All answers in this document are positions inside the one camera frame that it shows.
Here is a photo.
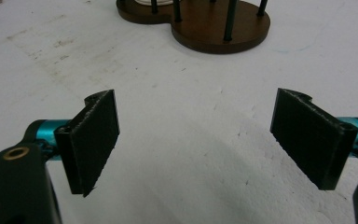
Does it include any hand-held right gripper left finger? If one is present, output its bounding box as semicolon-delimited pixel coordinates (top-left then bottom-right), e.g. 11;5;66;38
23;89;121;198

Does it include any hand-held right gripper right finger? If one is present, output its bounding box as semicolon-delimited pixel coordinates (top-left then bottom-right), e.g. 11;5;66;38
269;87;358;191

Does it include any brown wooden rack with rods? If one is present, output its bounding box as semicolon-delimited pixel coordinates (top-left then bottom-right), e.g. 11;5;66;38
116;0;271;55

